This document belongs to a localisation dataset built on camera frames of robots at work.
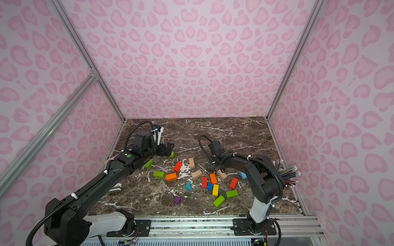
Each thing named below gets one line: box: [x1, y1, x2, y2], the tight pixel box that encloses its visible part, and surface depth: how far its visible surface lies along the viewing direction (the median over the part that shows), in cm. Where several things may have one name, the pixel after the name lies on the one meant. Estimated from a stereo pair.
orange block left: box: [165, 172, 178, 182], surface depth 90 cm
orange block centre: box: [209, 173, 218, 185], surface depth 90 cm
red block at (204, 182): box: [201, 176, 208, 190], surface depth 91 cm
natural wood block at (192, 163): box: [188, 157, 195, 169], surface depth 95 cm
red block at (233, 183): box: [229, 177, 239, 190], surface depth 87 cm
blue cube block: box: [207, 182, 214, 192], surface depth 86 cm
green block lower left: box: [152, 170, 166, 179], surface depth 92 cm
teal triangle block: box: [185, 181, 192, 192], surface depth 87 cm
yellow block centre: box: [212, 183, 220, 198], surface depth 84 cm
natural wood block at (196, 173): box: [190, 169, 203, 179], surface depth 90 cm
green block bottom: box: [213, 194, 226, 208], surface depth 82 cm
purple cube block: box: [173, 195, 182, 204], surface depth 84 cm
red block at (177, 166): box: [173, 161, 183, 173], surface depth 95 cm
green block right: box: [225, 189, 239, 198], surface depth 84 cm
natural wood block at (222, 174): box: [217, 169, 228, 179], surface depth 90 cm
